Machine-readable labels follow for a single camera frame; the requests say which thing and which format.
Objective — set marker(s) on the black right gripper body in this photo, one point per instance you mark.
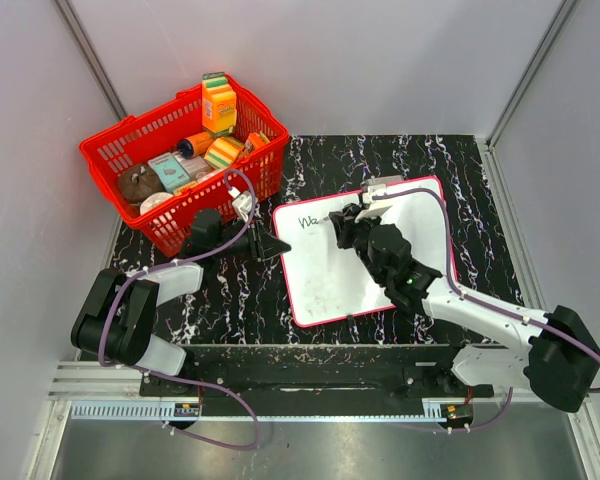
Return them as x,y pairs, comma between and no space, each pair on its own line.
363,248

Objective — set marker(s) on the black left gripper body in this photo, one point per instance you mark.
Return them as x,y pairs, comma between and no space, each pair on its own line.
241,246

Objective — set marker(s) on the pink framed whiteboard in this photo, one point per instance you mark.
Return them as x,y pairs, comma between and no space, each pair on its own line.
326,283

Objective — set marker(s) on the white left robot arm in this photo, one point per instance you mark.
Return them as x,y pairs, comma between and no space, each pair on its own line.
116,320

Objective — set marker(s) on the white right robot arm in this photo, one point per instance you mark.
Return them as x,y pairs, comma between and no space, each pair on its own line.
554,354

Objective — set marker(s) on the white eraser block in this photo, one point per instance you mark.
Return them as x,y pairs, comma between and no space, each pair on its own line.
383,180

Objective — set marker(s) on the yellow green sponge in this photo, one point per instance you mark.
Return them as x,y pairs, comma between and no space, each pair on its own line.
224,152

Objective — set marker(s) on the orange snack packet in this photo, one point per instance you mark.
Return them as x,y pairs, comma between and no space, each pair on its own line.
254,141

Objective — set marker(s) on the teal small box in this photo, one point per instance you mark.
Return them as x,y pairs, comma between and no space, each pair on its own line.
170,172

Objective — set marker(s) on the white round lid container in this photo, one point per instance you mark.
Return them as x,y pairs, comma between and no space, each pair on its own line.
154,201

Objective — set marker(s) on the red plastic shopping basket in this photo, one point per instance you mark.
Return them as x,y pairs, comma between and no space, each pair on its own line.
137,140

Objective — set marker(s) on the orange cylindrical can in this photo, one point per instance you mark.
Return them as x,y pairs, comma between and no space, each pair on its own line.
195,145

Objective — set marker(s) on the brown round bread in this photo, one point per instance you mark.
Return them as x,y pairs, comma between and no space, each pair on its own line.
138,183

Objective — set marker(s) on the orange sponge pack upright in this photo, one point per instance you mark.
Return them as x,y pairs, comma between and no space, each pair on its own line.
219,104

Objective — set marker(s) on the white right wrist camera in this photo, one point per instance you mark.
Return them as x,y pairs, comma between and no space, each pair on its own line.
374,202

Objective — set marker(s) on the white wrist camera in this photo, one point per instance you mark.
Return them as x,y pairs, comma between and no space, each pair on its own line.
242,203
374,202

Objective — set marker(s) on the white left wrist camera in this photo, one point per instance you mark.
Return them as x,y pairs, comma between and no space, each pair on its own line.
242,203

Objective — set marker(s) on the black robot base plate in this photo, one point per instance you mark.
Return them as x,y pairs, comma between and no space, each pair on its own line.
321,381

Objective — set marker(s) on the white slotted cable duct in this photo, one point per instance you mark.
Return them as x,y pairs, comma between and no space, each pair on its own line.
230,411

